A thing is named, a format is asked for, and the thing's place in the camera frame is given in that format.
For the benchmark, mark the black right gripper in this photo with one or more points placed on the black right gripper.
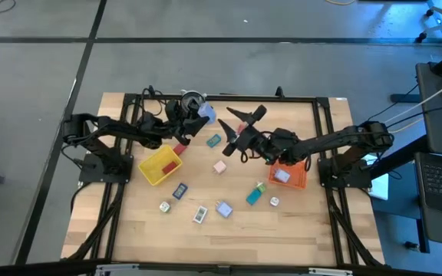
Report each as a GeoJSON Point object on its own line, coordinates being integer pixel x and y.
{"type": "Point", "coordinates": [255, 140]}

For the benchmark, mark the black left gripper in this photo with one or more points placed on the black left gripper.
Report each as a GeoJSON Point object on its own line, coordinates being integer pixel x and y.
{"type": "Point", "coordinates": [175, 122]}

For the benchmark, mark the red square box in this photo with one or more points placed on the red square box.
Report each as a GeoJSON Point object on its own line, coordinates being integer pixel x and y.
{"type": "Point", "coordinates": [241, 129]}

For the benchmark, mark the lavender wall charger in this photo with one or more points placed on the lavender wall charger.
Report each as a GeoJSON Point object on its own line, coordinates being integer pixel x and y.
{"type": "Point", "coordinates": [282, 176]}
{"type": "Point", "coordinates": [208, 112]}
{"type": "Point", "coordinates": [224, 209]}

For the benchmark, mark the teal digital timer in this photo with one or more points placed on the teal digital timer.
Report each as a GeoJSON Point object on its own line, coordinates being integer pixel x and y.
{"type": "Point", "coordinates": [214, 140]}

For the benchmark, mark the pink wall charger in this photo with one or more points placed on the pink wall charger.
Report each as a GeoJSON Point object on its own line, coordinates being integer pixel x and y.
{"type": "Point", "coordinates": [220, 167]}

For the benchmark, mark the green small charger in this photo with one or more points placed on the green small charger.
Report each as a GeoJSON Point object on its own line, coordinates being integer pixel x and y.
{"type": "Point", "coordinates": [261, 187]}

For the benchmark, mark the teal rectangular box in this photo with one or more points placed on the teal rectangular box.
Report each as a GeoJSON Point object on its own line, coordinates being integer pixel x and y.
{"type": "Point", "coordinates": [253, 197]}

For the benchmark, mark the blue digital timer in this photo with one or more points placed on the blue digital timer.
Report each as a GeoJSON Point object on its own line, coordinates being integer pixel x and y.
{"type": "Point", "coordinates": [180, 191]}

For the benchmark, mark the small white cube charger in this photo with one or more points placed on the small white cube charger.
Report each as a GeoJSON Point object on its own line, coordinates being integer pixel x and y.
{"type": "Point", "coordinates": [164, 207]}
{"type": "Point", "coordinates": [274, 201]}

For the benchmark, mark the white digital timer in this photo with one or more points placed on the white digital timer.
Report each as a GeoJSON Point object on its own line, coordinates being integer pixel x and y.
{"type": "Point", "coordinates": [200, 214]}

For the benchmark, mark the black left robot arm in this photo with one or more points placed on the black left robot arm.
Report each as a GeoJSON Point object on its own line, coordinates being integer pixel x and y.
{"type": "Point", "coordinates": [129, 130]}

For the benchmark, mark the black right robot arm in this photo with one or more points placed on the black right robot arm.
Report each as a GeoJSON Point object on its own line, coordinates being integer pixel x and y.
{"type": "Point", "coordinates": [332, 142]}

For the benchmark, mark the white cylinder with black rim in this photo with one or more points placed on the white cylinder with black rim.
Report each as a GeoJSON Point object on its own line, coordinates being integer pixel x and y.
{"type": "Point", "coordinates": [195, 94]}

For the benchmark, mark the crimson rectangular box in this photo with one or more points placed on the crimson rectangular box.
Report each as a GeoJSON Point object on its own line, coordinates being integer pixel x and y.
{"type": "Point", "coordinates": [180, 149]}

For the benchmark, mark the yellow plastic basket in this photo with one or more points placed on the yellow plastic basket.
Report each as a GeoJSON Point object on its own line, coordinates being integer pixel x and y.
{"type": "Point", "coordinates": [154, 165]}

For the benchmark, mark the orange plastic basket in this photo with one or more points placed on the orange plastic basket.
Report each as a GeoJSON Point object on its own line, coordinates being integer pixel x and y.
{"type": "Point", "coordinates": [297, 180]}

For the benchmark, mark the black desk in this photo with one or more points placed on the black desk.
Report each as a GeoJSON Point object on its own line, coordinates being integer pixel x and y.
{"type": "Point", "coordinates": [439, 126]}

